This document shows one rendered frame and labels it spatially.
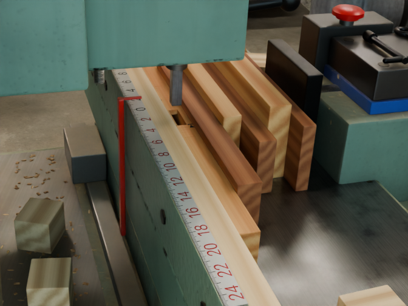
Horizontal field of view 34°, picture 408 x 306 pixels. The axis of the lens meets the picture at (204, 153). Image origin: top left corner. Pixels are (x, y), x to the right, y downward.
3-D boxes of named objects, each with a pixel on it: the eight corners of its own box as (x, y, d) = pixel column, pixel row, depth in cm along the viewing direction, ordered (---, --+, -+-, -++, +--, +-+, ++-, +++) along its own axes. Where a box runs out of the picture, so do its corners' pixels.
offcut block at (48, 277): (71, 322, 56) (68, 287, 54) (29, 324, 55) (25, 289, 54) (73, 291, 59) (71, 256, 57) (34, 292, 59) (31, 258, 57)
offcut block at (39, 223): (51, 254, 64) (48, 224, 62) (16, 249, 64) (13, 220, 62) (65, 229, 67) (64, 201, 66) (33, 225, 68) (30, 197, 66)
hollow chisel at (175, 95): (181, 105, 59) (183, 52, 57) (172, 106, 59) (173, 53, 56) (178, 101, 60) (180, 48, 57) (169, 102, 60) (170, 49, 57)
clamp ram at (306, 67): (370, 160, 61) (387, 69, 57) (295, 169, 59) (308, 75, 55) (326, 118, 69) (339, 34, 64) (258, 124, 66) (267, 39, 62)
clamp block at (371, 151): (463, 197, 63) (487, 111, 58) (335, 215, 59) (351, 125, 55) (382, 127, 75) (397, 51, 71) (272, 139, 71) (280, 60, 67)
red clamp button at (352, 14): (369, 22, 62) (371, 11, 61) (340, 23, 61) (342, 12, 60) (353, 12, 64) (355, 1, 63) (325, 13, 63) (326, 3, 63)
